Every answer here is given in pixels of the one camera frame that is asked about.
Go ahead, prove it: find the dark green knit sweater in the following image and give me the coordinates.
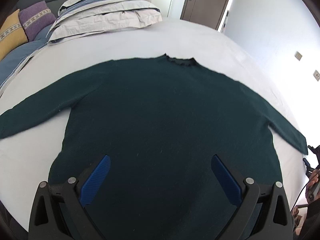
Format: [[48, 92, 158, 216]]
[[1, 55, 308, 239]]

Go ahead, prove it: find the dark right sleeve forearm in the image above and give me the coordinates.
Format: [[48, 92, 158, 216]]
[[298, 199, 320, 240]]

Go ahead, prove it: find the right hand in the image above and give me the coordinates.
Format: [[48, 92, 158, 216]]
[[291, 206, 303, 236]]

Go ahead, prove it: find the white bed sheet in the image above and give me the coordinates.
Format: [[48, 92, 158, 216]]
[[1, 20, 304, 229]]

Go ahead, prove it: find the blue pillow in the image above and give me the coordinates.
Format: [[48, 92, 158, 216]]
[[1, 24, 52, 95]]

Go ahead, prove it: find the yellow patterned cushion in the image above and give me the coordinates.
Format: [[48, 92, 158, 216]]
[[0, 9, 28, 60]]

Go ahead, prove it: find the purple patterned cushion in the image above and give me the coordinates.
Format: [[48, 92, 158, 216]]
[[18, 1, 56, 42]]

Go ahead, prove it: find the grey folded duvet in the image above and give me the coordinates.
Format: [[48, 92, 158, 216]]
[[48, 0, 162, 43]]

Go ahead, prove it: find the brown wooden door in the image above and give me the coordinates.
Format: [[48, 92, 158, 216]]
[[180, 0, 229, 30]]

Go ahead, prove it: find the lower wall socket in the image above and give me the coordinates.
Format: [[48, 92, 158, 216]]
[[313, 70, 320, 81]]

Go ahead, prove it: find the wall socket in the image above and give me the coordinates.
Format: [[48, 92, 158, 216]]
[[295, 51, 302, 61], [313, 70, 320, 81]]

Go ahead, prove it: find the upper wall socket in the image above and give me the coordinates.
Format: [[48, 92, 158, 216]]
[[295, 51, 302, 61]]

